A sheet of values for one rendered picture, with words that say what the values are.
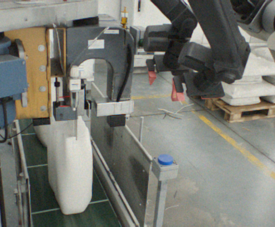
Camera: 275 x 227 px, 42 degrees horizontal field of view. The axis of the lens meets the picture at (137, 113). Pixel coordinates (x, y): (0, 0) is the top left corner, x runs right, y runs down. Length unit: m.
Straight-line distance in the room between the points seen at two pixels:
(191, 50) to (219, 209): 1.89
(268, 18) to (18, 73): 0.65
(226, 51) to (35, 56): 0.67
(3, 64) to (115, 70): 0.46
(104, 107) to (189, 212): 1.39
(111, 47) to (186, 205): 1.59
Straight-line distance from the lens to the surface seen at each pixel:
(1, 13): 0.96
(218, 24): 0.64
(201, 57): 0.83
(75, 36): 1.19
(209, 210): 2.57
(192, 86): 0.93
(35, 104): 1.25
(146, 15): 5.02
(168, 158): 1.39
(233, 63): 0.75
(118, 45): 1.24
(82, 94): 1.29
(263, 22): 1.02
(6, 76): 0.94
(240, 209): 2.65
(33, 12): 1.03
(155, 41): 0.98
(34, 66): 1.20
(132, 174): 1.85
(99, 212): 1.85
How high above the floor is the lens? 1.56
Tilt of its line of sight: 24 degrees down
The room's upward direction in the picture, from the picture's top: 5 degrees clockwise
